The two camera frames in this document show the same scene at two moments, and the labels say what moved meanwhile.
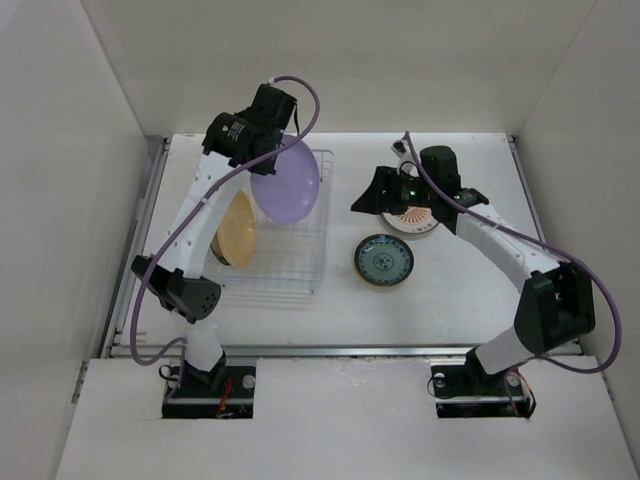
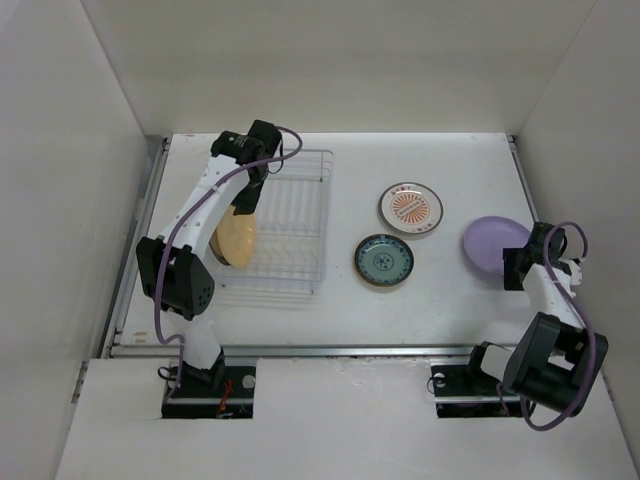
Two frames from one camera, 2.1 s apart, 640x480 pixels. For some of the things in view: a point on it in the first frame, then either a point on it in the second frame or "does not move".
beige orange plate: [237, 232] does not move
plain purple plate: [288, 195] to [486, 237]
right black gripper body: [412, 192] to [511, 278]
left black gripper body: [266, 168] to [245, 200]
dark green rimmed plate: [384, 260] does not move
